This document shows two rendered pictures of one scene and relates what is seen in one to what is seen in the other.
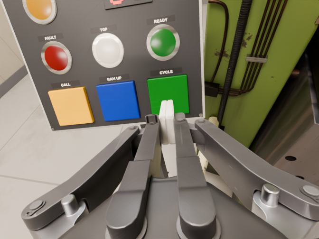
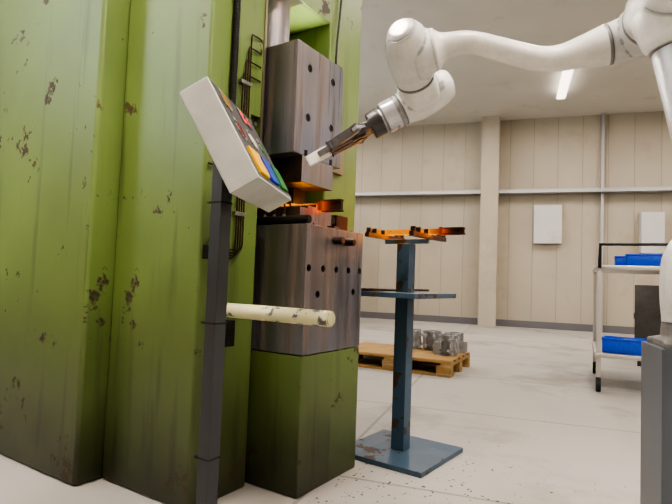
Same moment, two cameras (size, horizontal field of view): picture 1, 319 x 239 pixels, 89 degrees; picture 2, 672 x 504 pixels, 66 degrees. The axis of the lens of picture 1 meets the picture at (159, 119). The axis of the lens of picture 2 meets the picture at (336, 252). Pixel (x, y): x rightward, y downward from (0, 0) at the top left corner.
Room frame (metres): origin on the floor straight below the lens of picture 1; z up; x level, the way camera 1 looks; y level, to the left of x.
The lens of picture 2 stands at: (0.08, 1.43, 0.73)
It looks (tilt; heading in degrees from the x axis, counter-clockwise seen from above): 3 degrees up; 269
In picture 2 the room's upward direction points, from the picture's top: 2 degrees clockwise
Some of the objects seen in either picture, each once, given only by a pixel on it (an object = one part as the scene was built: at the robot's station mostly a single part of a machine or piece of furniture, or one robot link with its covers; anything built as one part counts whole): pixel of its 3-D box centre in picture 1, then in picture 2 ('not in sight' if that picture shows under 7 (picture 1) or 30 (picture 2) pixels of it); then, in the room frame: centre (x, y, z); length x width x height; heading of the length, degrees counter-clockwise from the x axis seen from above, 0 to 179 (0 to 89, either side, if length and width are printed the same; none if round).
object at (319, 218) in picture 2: not in sight; (272, 218); (0.31, -0.58, 0.96); 0.42 x 0.20 x 0.09; 146
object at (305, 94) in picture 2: not in sight; (283, 118); (0.29, -0.61, 1.36); 0.42 x 0.39 x 0.40; 146
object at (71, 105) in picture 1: (72, 106); (257, 163); (0.27, 0.17, 1.01); 0.07 x 0.05 x 0.07; 81
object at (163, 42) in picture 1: (163, 43); not in sight; (0.28, -0.03, 1.09); 0.05 x 0.03 x 0.04; 56
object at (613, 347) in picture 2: not in sight; (635, 317); (-2.27, -2.53, 0.53); 1.12 x 0.65 x 1.05; 69
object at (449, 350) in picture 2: not in sight; (402, 347); (-0.59, -3.15, 0.15); 1.06 x 0.74 x 0.30; 156
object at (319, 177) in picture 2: not in sight; (273, 177); (0.31, -0.58, 1.12); 0.42 x 0.20 x 0.10; 146
